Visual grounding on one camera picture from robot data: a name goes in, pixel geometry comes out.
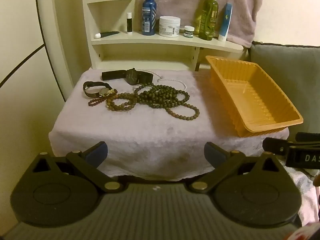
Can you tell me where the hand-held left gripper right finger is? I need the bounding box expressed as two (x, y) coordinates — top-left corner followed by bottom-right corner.
(189, 142), (282, 193)

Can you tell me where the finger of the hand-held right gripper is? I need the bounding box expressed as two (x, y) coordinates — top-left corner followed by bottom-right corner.
(295, 132), (320, 145)
(262, 137), (292, 156)

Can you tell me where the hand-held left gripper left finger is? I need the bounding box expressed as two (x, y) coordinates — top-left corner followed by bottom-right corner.
(31, 141), (121, 193)

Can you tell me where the light brown bead bracelet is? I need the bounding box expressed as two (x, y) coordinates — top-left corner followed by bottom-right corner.
(106, 93), (137, 111)

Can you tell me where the reddish brown bead bracelet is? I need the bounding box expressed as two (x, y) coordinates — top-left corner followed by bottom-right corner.
(88, 94), (118, 107)

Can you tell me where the yellow plastic tray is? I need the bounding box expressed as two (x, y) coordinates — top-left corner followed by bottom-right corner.
(205, 55), (304, 138)

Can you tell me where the gold watch with dark strap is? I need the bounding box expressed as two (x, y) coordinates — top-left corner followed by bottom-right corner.
(83, 81), (118, 98)

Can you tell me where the long dark bead necklace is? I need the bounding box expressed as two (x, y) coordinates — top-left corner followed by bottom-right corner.
(134, 84), (200, 122)

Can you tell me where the white pearl necklace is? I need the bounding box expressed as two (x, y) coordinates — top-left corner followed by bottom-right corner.
(135, 69), (187, 92)

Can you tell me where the black wristwatch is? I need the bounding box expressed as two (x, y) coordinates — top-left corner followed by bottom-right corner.
(102, 68), (154, 85)

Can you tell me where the floral cloth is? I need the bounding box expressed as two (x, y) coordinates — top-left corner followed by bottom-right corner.
(295, 166), (320, 223)

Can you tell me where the pale purple table towel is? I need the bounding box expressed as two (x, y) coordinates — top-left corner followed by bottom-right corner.
(48, 69), (290, 182)

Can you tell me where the grey cushion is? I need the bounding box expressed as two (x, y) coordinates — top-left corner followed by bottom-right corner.
(250, 41), (320, 140)

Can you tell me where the cream wooden shelf unit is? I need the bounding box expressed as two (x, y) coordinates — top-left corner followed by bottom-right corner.
(81, 0), (244, 72)

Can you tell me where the cream curved side panel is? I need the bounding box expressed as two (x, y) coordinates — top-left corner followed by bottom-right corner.
(35, 0), (75, 100)

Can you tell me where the black tube with white cap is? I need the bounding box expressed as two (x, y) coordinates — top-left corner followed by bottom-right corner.
(94, 31), (120, 39)

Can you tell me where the blue and white tube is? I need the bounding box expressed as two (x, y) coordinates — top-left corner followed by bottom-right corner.
(218, 2), (233, 42)

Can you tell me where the lip balm stick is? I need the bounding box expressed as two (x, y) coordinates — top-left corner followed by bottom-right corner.
(126, 12), (133, 34)

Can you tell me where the white cream jar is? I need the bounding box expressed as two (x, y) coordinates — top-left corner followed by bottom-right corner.
(159, 16), (181, 38)

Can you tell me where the green spray bottle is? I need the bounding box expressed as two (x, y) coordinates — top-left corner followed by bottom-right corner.
(195, 0), (220, 41)

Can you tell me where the blue spray bottle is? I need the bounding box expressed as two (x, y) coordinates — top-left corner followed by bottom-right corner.
(142, 0), (157, 36)

